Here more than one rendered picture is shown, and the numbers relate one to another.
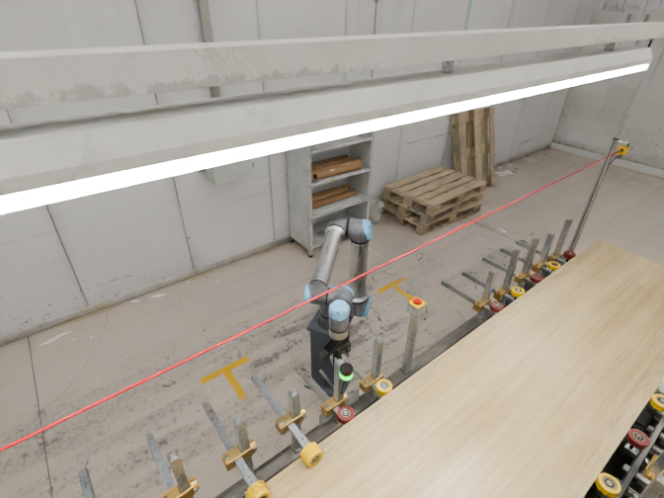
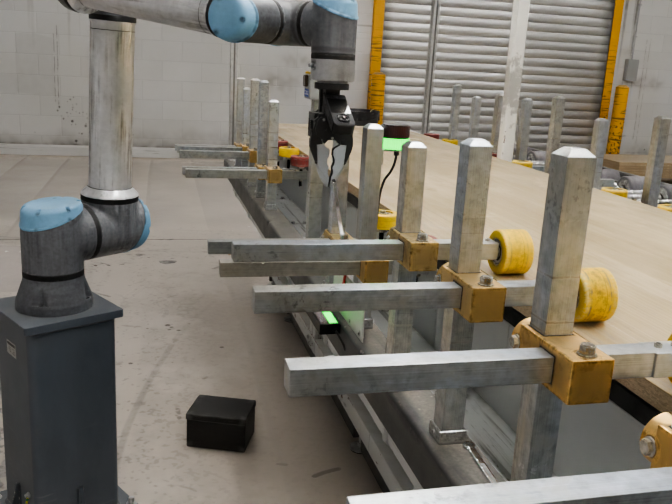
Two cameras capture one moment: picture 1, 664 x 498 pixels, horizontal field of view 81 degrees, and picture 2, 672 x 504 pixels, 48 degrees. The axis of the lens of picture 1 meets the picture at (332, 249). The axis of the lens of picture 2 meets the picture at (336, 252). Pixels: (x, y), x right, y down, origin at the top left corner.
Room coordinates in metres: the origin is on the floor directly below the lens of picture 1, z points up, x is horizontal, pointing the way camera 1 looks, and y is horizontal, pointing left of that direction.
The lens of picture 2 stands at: (0.65, 1.39, 1.26)
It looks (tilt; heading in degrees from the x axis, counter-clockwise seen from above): 14 degrees down; 294
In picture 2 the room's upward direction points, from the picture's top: 3 degrees clockwise
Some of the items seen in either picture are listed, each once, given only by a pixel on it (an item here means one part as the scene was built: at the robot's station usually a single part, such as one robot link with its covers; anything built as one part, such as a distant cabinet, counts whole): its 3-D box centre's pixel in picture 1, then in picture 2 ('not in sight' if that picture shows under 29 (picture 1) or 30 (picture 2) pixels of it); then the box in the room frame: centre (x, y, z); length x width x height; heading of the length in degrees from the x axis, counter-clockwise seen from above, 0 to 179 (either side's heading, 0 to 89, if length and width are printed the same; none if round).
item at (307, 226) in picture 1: (330, 180); not in sight; (4.22, 0.03, 0.78); 0.90 x 0.45 x 1.55; 128
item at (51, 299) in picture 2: (330, 315); (54, 286); (2.06, 0.00, 0.65); 0.19 x 0.19 x 0.10
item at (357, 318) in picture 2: (339, 406); (347, 299); (1.26, -0.05, 0.75); 0.26 x 0.01 x 0.10; 129
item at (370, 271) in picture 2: (335, 404); (368, 263); (1.21, -0.03, 0.85); 0.14 x 0.06 x 0.05; 129
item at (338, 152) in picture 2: not in sight; (334, 163); (1.31, -0.05, 1.04); 0.06 x 0.03 x 0.09; 129
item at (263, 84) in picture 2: (508, 279); (262, 142); (2.17, -1.21, 0.92); 0.04 x 0.04 x 0.48; 39
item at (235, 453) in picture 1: (239, 454); (468, 290); (0.90, 0.36, 0.95); 0.14 x 0.06 x 0.05; 129
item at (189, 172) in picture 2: (468, 297); (247, 174); (2.06, -0.93, 0.84); 0.44 x 0.03 x 0.04; 39
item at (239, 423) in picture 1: (245, 454); (460, 302); (0.91, 0.35, 0.92); 0.04 x 0.04 x 0.48; 39
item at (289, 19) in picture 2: (341, 298); (287, 23); (1.44, -0.05, 1.32); 0.12 x 0.12 x 0.09; 79
